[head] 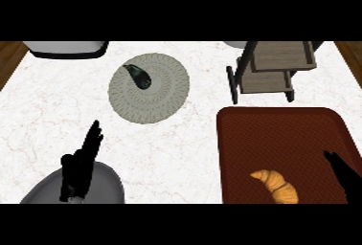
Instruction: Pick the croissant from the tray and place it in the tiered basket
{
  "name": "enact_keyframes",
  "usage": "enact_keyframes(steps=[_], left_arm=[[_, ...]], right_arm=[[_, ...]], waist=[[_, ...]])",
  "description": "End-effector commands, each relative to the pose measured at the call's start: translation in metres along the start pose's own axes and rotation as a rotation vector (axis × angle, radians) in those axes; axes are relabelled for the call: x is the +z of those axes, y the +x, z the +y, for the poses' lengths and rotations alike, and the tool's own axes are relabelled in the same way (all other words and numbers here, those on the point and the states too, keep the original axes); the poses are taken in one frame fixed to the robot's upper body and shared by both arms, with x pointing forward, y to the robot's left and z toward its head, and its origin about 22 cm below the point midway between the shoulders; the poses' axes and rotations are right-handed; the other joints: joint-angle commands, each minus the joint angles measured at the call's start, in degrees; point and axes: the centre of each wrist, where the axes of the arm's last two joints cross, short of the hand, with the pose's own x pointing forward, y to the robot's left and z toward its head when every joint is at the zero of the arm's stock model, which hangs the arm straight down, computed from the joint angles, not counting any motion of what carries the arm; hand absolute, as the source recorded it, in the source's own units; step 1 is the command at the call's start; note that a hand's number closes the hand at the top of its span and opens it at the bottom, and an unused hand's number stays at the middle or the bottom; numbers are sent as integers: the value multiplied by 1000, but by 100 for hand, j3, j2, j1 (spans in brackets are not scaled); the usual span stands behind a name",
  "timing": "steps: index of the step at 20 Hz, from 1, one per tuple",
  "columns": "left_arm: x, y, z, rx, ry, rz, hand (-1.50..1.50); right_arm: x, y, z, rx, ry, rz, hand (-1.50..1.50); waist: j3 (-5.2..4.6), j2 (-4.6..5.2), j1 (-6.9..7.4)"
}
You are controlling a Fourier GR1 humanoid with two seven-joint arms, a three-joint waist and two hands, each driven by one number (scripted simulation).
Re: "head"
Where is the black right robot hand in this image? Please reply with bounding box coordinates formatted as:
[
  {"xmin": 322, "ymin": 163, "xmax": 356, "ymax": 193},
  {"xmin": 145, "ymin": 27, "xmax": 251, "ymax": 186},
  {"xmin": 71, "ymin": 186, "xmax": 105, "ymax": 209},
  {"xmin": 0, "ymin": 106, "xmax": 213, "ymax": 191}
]
[{"xmin": 322, "ymin": 150, "xmax": 362, "ymax": 205}]

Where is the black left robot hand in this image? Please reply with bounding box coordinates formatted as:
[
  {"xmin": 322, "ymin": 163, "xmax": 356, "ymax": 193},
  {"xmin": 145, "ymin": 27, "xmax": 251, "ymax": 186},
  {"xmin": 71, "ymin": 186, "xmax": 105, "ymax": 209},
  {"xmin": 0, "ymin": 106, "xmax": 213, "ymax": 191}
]
[{"xmin": 58, "ymin": 120, "xmax": 105, "ymax": 203}]

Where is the golden croissant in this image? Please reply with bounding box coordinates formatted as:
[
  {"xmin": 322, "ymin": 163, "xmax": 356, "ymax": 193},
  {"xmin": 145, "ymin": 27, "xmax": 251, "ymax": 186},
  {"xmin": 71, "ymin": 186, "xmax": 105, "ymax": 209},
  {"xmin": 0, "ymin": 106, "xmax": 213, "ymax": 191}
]
[{"xmin": 248, "ymin": 169, "xmax": 300, "ymax": 205}]

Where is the dark red rectangular tray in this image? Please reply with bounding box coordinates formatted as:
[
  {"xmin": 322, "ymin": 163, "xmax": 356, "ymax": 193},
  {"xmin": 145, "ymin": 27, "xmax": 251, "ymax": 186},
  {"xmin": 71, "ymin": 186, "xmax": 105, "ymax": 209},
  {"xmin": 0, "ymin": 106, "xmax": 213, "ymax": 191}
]
[{"xmin": 214, "ymin": 106, "xmax": 362, "ymax": 205}]

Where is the wooden tiered basket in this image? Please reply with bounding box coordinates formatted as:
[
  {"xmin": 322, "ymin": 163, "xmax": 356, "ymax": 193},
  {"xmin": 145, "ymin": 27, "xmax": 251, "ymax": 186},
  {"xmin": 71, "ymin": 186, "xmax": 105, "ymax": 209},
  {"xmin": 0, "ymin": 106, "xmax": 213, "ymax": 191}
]
[{"xmin": 225, "ymin": 41, "xmax": 325, "ymax": 105}]

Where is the grey round woven placemat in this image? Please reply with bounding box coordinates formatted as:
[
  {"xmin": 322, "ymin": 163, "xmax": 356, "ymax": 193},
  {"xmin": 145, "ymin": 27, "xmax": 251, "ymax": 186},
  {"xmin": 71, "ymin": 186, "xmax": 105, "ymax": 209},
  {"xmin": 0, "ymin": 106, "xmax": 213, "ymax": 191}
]
[{"xmin": 108, "ymin": 53, "xmax": 192, "ymax": 125}]

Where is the dark eggplant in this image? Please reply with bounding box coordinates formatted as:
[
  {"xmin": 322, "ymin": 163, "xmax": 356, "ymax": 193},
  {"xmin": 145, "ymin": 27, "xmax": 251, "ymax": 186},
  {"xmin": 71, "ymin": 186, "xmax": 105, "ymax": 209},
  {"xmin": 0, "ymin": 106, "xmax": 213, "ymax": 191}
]
[{"xmin": 121, "ymin": 63, "xmax": 152, "ymax": 90}]

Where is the white appliance with black base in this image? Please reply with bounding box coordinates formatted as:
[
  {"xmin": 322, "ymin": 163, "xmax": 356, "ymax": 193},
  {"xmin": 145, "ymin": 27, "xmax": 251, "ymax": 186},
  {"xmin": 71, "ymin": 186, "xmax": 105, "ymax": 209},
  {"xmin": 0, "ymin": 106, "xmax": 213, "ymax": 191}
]
[{"xmin": 21, "ymin": 41, "xmax": 111, "ymax": 60}]

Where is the pale grey round object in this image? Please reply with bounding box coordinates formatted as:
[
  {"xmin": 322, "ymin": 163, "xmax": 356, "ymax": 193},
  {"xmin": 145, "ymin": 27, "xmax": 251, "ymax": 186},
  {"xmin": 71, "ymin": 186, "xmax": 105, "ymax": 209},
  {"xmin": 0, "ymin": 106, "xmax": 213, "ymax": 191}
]
[{"xmin": 222, "ymin": 41, "xmax": 248, "ymax": 50}]

